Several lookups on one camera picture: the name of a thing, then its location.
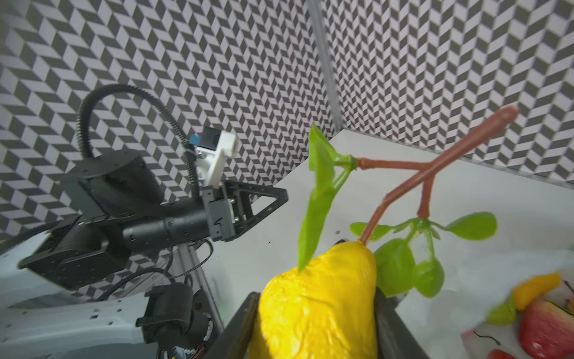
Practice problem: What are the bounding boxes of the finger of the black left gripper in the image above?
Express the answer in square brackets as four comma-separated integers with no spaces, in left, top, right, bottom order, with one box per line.
[224,180,288,237]

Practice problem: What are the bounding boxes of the white plastic bag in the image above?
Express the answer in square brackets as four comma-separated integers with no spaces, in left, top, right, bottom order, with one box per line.
[396,250,573,358]

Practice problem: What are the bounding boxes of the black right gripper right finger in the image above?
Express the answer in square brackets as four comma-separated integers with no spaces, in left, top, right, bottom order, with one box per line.
[374,288,430,359]

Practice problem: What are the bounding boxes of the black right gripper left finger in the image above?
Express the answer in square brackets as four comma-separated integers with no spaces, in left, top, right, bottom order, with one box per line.
[204,292,261,359]

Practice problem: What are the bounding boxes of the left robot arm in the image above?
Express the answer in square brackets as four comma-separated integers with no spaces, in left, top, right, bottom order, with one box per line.
[1,84,288,358]

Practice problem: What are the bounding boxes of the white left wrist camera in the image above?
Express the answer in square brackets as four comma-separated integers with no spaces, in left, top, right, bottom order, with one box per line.
[186,127,240,188]

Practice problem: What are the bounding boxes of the aluminium corner post left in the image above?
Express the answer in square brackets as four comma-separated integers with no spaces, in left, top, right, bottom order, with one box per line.
[306,0,344,132]

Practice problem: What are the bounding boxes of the orange yellow fake fruit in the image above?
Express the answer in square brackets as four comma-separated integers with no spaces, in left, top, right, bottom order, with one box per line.
[512,272,561,311]

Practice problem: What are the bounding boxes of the green fake fruit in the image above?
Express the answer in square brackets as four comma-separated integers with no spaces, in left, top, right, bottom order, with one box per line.
[486,296,517,325]

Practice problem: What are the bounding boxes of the red fake strawberry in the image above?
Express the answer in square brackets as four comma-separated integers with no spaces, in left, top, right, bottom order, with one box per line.
[487,349,517,359]

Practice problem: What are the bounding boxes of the yellow fake pear with leaves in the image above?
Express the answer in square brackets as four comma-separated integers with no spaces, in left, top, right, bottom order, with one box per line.
[248,106,520,358]

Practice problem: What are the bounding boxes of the red fake apple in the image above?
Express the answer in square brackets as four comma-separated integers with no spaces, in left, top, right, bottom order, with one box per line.
[518,301,573,359]

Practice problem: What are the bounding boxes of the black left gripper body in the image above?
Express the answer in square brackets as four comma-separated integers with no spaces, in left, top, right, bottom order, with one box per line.
[123,187,238,251]

